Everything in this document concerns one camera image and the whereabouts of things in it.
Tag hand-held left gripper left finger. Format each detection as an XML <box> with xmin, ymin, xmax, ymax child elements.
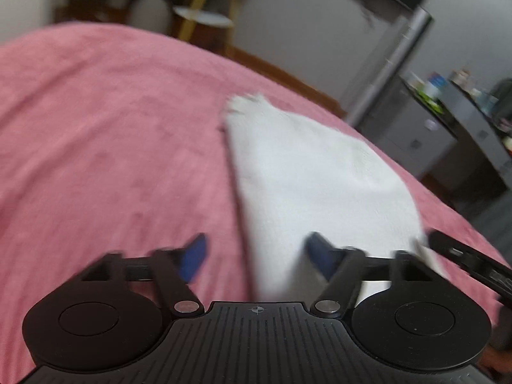
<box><xmin>78</xmin><ymin>232</ymin><xmax>207</xmax><ymax>315</ymax></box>

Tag yellow-legged side table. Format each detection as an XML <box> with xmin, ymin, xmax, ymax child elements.
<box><xmin>172</xmin><ymin>0</ymin><xmax>254</xmax><ymax>54</ymax></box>

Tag grey chair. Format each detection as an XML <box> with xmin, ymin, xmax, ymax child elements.
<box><xmin>130</xmin><ymin>0</ymin><xmax>171</xmax><ymax>35</ymax></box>

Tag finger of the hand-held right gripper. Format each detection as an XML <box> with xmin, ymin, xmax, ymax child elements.
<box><xmin>426</xmin><ymin>228</ymin><xmax>512</xmax><ymax>289</ymax></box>

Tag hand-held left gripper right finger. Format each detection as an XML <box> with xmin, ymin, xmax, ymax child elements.
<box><xmin>306</xmin><ymin>232</ymin><xmax>441</xmax><ymax>316</ymax></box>

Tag cluster of desk bottles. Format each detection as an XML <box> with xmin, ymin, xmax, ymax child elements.
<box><xmin>404</xmin><ymin>68</ymin><xmax>512</xmax><ymax>148</ymax></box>

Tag pink ribbed blanket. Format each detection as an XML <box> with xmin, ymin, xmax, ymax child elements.
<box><xmin>0</xmin><ymin>22</ymin><xmax>512</xmax><ymax>377</ymax></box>

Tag white knit garment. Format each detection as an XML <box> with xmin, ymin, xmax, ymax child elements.
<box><xmin>220</xmin><ymin>93</ymin><xmax>451</xmax><ymax>302</ymax></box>

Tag grey upright column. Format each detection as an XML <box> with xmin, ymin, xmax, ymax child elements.
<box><xmin>346</xmin><ymin>6</ymin><xmax>435</xmax><ymax>126</ymax></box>

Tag grey drawer cabinet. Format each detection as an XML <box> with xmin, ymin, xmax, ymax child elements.
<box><xmin>370</xmin><ymin>114</ymin><xmax>459</xmax><ymax>180</ymax></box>

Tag dark desk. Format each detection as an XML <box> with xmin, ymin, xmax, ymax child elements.
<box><xmin>400</xmin><ymin>76</ymin><xmax>512</xmax><ymax>212</ymax></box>

